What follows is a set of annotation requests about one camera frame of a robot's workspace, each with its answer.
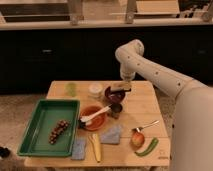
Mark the metal spoon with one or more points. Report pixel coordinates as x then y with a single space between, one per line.
139 129

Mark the orange bowl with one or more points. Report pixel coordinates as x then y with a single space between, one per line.
94 124

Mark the green translucent cup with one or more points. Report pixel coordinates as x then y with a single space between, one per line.
71 89

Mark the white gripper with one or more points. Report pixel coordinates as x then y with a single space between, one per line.
127 77

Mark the dark cabinet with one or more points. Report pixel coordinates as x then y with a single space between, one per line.
31 59

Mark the small metal cup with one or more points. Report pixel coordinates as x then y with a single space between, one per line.
116 108

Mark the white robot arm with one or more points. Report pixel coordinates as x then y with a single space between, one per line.
192 135

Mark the green plastic tray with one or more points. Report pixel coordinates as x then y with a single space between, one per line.
44 118

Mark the blue sponge cloth left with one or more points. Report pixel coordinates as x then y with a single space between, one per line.
78 152

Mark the brown grape bunch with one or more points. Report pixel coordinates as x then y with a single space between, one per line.
60 127

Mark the grey blue cloth right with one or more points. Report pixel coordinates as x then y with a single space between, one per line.
112 135

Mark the green chili pepper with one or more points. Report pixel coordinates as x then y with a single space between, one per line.
154 142

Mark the dark maroon bowl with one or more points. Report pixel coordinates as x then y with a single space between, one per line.
114 97

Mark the red yellow apple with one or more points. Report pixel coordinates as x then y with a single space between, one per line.
137 139

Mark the wooden table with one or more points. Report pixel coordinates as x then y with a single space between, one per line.
140 107

